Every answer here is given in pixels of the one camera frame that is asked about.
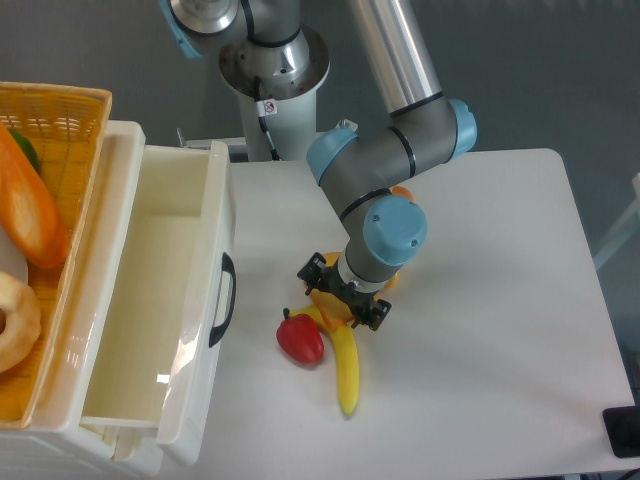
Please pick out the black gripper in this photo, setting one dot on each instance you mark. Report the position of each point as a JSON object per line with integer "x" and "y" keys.
{"x": 366, "y": 310}

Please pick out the orange toy bread slice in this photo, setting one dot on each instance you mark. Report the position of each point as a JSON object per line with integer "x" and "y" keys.
{"x": 330, "y": 302}

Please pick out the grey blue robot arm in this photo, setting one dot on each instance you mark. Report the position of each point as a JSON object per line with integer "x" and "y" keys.
{"x": 426, "y": 130}

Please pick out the red toy bell pepper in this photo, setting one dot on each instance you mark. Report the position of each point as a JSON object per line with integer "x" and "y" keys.
{"x": 299, "y": 337}

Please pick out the yellow toy banana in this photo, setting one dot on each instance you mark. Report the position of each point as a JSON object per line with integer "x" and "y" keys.
{"x": 346, "y": 359}

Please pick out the white plastic drawer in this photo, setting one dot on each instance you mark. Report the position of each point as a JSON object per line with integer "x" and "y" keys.
{"x": 173, "y": 300}

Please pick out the black device at edge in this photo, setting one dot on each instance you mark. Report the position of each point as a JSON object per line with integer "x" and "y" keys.
{"x": 622, "y": 427}

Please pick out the yellow woven plastic basket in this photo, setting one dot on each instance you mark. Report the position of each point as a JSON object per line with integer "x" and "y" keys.
{"x": 66, "y": 125}

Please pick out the beige toy donut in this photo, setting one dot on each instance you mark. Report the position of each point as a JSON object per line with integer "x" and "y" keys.
{"x": 22, "y": 321}

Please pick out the orange toy baguette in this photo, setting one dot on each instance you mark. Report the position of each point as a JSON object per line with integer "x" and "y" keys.
{"x": 29, "y": 214}

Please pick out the white drawer cabinet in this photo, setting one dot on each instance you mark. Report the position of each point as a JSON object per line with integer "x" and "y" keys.
{"x": 55, "y": 445}

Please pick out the white toy radish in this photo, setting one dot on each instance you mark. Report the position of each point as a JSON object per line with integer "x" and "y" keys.
{"x": 12, "y": 260}

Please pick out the white frame at right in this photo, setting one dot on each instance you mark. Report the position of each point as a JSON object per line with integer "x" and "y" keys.
{"x": 622, "y": 230}

